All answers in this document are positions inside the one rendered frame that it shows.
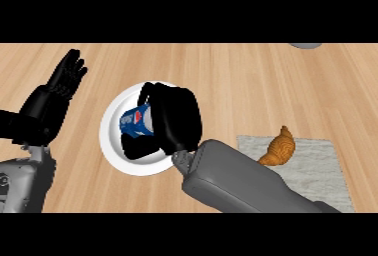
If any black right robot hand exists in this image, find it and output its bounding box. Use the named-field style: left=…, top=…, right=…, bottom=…
left=119, top=81, right=203, bottom=161

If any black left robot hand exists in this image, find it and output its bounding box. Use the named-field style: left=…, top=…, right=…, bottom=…
left=0, top=48, right=88, bottom=148

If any brown croissant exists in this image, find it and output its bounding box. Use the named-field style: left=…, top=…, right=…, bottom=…
left=257, top=125, right=296, bottom=167

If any blue soda can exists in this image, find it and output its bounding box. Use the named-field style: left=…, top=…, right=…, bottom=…
left=119, top=103, right=155, bottom=137

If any grey rounded object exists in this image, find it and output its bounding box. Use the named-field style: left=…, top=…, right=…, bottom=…
left=288, top=43, right=323, bottom=50

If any white round plate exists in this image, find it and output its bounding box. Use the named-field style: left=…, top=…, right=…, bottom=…
left=99, top=80, right=184, bottom=177

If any grey woven placemat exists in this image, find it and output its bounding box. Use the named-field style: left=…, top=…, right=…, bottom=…
left=236, top=134, right=356, bottom=214

